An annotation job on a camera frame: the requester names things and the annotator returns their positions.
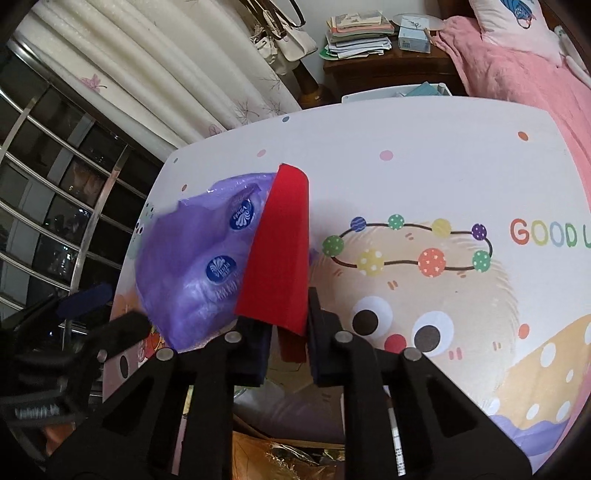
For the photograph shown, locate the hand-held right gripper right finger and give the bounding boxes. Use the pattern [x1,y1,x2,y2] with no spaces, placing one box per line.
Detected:
[307,287,532,480]

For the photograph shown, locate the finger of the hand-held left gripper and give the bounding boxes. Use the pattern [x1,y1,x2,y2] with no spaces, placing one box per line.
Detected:
[69,311,152,370]
[18,283,114,333]

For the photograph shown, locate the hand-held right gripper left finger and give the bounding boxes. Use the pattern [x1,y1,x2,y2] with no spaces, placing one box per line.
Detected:
[44,318,273,480]

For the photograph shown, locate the purple plastic bag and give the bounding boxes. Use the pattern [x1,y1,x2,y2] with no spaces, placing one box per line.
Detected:
[136,172,319,352]

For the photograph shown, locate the red cloth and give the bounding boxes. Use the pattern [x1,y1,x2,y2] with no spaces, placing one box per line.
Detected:
[235,162,311,365]

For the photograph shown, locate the window with metal grille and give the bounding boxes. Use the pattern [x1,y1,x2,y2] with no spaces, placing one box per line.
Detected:
[0,39,167,333]

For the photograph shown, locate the printed cartoon tablecloth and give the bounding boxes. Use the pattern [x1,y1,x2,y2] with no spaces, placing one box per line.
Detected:
[104,95,591,476]

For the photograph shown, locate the cream curtain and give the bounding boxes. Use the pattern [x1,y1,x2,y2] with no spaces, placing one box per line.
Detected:
[28,0,305,148]

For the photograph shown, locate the wooden coat stand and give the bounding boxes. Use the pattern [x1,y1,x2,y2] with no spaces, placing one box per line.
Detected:
[295,60,340,110]

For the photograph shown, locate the white plastic basket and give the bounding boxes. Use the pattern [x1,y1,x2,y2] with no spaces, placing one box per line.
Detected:
[342,82,451,103]

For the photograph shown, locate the dark wooden nightstand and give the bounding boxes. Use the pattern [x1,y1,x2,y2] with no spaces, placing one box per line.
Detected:
[322,39,467,100]

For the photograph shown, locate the white handbag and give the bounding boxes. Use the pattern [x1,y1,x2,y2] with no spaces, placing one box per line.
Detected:
[249,0,319,77]

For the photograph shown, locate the stack of books and papers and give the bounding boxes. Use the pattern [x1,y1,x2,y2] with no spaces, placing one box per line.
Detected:
[318,13,397,61]

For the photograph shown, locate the pale blue tissue box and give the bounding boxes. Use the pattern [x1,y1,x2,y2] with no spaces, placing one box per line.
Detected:
[397,16,437,51]

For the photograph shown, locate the pink bed blanket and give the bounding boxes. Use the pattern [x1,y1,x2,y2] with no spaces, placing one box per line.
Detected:
[436,16,591,199]

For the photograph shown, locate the white round fan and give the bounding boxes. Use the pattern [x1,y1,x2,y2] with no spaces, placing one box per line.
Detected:
[392,12,445,42]

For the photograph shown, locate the pink and white pillow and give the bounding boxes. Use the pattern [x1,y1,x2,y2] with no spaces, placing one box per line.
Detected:
[468,0,561,63]

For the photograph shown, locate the white plush toy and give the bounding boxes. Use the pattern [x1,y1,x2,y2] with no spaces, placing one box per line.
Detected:
[554,25,591,79]

